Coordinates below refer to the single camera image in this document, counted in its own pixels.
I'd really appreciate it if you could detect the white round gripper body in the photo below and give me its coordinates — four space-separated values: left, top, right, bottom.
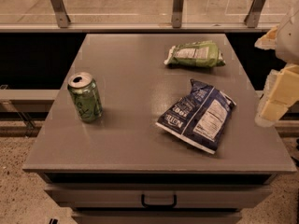
276 1 299 64

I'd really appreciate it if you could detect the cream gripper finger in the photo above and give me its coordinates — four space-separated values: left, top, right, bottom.
255 63 299 127
254 26 278 50

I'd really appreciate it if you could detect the green soda can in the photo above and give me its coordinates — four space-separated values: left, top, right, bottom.
67 72 103 122

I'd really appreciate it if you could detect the green chip bag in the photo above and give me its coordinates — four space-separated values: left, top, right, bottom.
164 40 225 68

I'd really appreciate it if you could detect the blue chip bag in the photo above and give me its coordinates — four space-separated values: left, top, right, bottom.
156 79 235 154

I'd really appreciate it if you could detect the grey top drawer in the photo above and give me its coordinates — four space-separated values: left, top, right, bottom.
45 184 271 209

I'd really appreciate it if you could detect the grey drawer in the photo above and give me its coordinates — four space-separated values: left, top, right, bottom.
71 211 241 224
45 184 271 209

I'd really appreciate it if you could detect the grey lower drawer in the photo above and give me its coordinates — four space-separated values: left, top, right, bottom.
71 211 241 224

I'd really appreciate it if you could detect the right metal railing post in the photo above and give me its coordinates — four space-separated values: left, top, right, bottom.
244 0 266 28

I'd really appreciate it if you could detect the metal railing post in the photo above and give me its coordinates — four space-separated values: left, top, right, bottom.
244 0 266 28
171 0 184 28
50 0 70 28

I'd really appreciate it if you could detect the middle metal railing post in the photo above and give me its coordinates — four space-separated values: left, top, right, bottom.
171 0 184 28

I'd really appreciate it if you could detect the black drawer handle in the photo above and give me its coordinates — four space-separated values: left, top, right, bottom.
140 194 178 209

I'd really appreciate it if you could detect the left metal railing post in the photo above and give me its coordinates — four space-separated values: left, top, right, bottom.
50 0 70 28

